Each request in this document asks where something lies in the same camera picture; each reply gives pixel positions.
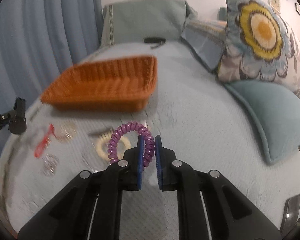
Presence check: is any red hair clip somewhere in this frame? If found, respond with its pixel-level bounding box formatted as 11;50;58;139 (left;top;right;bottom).
34;124;56;158

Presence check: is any silver rhinestone ornament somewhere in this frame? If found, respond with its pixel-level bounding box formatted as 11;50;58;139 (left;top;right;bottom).
43;154;59;177

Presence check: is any dark metal alligator clip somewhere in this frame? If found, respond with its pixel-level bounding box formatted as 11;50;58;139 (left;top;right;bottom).
88;127;113;137

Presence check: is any purple spiral hair tie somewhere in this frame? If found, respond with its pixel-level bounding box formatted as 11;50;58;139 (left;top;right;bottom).
107;121;156;168

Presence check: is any blue curtain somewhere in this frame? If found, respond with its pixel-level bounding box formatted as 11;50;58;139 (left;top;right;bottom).
0;0;103;156

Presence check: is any orange wicker basket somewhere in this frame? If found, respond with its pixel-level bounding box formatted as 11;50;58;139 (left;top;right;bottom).
40;55;158;112

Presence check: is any teal cushion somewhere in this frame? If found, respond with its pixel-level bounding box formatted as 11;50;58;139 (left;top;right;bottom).
224;80;300;165

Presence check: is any teal sofa armrest cover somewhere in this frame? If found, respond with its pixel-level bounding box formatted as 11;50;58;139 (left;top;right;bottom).
101;0;197;47

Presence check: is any large floral pillow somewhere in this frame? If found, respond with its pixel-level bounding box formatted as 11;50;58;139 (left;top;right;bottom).
217;0;300;98

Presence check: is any striped blue folded blanket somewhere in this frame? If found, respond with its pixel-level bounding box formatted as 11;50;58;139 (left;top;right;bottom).
181;19;226;72

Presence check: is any black strap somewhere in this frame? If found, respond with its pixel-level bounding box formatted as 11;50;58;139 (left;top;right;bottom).
143;37;166;49

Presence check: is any butterfly picture frame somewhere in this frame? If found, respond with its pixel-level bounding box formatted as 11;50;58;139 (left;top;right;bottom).
269;0;281;14

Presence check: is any tiny picture frame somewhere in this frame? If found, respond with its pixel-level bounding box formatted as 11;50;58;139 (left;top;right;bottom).
295;3;300;15

